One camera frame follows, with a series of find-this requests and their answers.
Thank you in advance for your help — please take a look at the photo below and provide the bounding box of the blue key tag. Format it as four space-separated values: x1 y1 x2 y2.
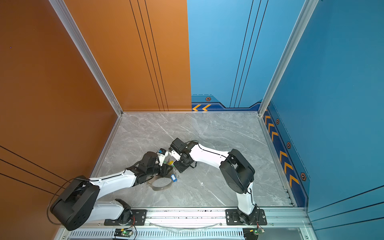
171 174 177 182

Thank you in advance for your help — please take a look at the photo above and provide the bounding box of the large metal band keyring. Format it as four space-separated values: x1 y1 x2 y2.
146 176 174 192

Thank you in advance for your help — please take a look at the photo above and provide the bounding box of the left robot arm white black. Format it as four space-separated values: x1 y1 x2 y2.
49 149 173 231

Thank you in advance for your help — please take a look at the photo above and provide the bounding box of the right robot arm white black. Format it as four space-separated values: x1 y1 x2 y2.
169 138 257 225

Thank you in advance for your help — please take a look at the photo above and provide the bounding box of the left green circuit board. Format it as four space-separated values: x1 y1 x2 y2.
113 229 134 240

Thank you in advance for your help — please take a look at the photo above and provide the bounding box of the green circuit board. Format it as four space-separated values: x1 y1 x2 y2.
113 229 134 240
243 228 265 240

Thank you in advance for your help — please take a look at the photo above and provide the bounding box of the right green circuit board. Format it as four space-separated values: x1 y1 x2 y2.
243 228 265 240

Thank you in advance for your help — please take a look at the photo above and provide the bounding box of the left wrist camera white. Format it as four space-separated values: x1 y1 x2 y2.
157 149 169 166

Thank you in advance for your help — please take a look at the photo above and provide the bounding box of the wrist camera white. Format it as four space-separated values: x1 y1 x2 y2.
171 138 188 157
157 149 169 166

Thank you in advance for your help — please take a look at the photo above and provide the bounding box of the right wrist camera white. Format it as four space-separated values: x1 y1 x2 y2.
171 138 188 157

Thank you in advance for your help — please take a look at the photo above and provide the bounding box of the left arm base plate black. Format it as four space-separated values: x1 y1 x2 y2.
104 209 147 227

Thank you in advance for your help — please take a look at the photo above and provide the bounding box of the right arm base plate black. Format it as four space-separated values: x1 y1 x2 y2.
225 208 268 226

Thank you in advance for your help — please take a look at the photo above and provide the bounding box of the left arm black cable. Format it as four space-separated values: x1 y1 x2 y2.
46 178 88 226

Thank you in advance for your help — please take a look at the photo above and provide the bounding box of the aluminium front rail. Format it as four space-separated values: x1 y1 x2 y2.
82 207 312 229

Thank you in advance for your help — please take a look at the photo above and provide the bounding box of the left aluminium corner post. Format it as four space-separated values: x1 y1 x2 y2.
48 0 124 117

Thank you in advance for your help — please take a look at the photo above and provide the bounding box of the aluminium corner post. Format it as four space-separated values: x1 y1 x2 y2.
48 0 124 117
258 0 319 117

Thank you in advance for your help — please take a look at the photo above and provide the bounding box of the right aluminium corner post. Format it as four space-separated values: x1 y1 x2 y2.
258 0 319 117

